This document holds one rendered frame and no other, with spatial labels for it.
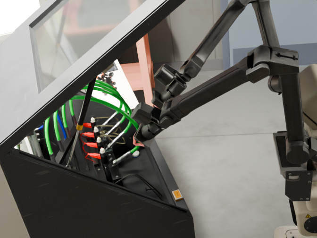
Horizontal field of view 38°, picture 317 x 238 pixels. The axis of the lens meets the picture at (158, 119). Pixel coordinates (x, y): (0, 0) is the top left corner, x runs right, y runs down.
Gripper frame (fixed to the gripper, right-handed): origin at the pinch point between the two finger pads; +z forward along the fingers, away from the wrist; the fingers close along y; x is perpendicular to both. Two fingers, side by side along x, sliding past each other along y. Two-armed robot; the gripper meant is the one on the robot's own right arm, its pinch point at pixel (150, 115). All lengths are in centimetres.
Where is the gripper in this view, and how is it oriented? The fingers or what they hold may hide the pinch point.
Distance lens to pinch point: 188.7
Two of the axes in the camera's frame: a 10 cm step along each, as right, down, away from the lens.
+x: 0.2, 5.6, -8.3
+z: -6.3, 6.5, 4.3
